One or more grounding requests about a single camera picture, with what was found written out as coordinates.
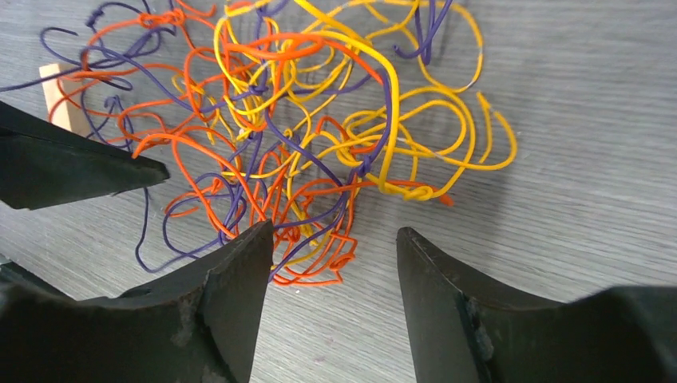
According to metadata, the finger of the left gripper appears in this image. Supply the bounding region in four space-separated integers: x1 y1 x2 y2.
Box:
1 103 170 210

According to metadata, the yellow cable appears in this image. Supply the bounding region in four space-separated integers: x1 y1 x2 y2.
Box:
172 0 518 268

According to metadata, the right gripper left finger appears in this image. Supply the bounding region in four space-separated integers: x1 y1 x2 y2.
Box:
1 222 273 382

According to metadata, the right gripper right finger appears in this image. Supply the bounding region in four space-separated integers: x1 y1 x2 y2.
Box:
397 227 676 382

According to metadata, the small wooden block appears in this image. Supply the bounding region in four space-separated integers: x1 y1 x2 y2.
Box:
42 77 91 136

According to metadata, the orange cable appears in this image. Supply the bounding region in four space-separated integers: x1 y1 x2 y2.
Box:
47 0 456 287

